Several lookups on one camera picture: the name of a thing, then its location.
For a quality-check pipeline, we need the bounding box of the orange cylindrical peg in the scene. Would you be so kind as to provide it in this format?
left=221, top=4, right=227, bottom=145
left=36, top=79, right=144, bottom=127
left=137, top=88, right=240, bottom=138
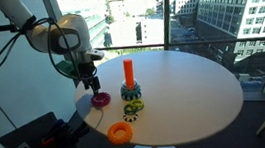
left=122, top=58, right=137, bottom=91

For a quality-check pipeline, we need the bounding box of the dark vertical window mullion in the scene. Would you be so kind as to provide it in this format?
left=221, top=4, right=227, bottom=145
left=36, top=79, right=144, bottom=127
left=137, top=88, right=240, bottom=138
left=158, top=0, right=180, bottom=51

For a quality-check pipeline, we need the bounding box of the teal toy ring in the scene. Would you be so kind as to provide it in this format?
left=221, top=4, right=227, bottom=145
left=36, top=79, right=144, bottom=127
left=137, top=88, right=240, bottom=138
left=119, top=82, right=143, bottom=102

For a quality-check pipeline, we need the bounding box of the grey window pillar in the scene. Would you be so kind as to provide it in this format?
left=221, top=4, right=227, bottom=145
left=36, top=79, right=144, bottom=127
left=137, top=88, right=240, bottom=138
left=41, top=0, right=86, bottom=90

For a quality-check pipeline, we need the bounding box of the translucent white toy ring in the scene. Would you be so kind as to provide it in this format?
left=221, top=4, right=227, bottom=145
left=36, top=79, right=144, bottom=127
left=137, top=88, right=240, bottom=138
left=121, top=78, right=139, bottom=90

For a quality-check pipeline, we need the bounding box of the pink toy ring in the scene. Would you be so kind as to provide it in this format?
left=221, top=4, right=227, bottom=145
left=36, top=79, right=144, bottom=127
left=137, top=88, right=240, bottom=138
left=89, top=91, right=113, bottom=109

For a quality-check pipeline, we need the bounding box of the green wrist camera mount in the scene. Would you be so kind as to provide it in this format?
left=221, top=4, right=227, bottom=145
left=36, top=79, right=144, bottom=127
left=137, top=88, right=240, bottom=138
left=55, top=58, right=78, bottom=83

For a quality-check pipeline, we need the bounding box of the dark green toy ring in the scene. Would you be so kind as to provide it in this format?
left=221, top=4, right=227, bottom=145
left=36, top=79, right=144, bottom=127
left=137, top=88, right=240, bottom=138
left=122, top=103, right=139, bottom=116

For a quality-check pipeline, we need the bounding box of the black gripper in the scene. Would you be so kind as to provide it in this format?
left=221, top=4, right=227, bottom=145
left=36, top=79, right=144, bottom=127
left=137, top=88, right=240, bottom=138
left=77, top=59, right=103, bottom=98

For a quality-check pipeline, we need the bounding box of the dark horizontal window rail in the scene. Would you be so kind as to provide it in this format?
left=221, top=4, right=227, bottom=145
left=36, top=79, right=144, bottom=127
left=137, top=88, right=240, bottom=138
left=92, top=27, right=265, bottom=61

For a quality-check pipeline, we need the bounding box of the orange toy ring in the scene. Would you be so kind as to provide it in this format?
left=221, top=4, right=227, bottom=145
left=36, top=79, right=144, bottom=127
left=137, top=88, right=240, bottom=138
left=105, top=119, right=135, bottom=147

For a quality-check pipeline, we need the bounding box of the black and white toy ring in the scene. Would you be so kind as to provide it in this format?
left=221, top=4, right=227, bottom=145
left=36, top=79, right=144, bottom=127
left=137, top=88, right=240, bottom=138
left=122, top=112, right=140, bottom=123

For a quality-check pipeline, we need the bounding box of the lime green toy ring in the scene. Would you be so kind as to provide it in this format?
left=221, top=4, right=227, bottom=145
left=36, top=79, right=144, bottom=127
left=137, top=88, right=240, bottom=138
left=128, top=98, right=146, bottom=112

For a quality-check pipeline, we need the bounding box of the black equipment box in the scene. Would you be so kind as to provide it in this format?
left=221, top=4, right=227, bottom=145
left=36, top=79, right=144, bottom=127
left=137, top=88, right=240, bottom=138
left=0, top=111, right=62, bottom=148

